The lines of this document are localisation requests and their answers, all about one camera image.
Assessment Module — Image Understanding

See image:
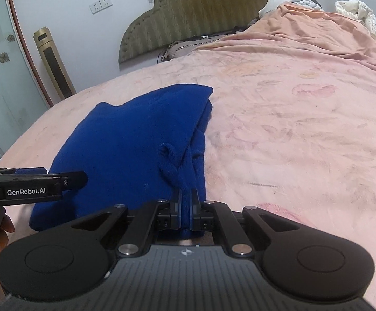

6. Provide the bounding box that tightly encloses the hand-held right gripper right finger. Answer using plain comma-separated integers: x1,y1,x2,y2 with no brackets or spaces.
191,188,309,259

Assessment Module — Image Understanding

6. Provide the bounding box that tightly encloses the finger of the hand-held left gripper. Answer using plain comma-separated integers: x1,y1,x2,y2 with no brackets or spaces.
47,171,88,189

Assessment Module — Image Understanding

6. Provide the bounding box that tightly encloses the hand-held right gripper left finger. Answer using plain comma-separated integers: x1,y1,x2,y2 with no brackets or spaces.
67,188,183,260

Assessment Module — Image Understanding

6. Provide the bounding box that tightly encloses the blue knit sweater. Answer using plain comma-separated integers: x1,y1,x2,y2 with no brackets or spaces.
29,84,214,239

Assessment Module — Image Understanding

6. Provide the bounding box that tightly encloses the gold tower air conditioner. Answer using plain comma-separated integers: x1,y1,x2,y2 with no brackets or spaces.
33,28,77,101

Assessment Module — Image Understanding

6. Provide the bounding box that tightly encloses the flower sticker glass sliding door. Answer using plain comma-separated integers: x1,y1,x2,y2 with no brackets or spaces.
0,0,52,127

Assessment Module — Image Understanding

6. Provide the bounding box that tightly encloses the brown pillow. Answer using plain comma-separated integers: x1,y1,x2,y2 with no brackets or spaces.
162,35,231,61

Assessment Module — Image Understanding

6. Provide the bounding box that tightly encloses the olive striped headboard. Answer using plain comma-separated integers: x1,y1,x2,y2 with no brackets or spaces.
118,0,322,65

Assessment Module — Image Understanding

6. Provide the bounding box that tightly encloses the white printed blanket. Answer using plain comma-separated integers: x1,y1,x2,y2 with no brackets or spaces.
259,0,322,19

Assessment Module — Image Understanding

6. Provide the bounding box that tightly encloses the white quilt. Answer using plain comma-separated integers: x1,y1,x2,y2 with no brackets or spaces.
334,0,376,41

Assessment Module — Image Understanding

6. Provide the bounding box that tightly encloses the black cable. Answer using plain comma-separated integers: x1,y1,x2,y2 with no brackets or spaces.
156,46,177,64

